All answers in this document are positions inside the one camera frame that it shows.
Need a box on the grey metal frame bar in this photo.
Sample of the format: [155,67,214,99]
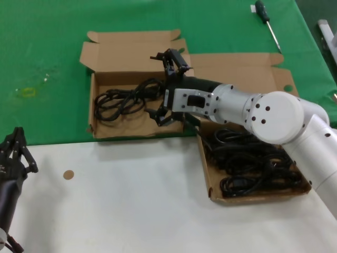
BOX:
[317,19,337,63]

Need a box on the cardboard box with torn rim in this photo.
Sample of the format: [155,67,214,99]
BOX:
[78,28,189,140]

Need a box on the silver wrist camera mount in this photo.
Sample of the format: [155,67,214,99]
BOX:
[172,88,214,116]

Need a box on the green handled screwdriver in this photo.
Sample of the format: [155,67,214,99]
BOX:
[254,0,282,53]

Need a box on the green table cloth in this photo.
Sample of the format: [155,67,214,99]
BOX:
[0,0,337,148]

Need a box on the black power cable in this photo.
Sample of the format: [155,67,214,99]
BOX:
[210,150,294,176]
[94,77,166,122]
[220,175,303,198]
[204,128,264,153]

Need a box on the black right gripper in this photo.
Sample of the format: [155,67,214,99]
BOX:
[146,48,223,127]

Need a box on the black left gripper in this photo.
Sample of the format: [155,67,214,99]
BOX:
[0,126,39,185]

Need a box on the large open cardboard box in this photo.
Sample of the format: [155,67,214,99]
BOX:
[176,52,312,203]

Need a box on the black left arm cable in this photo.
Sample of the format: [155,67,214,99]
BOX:
[0,233,24,253]

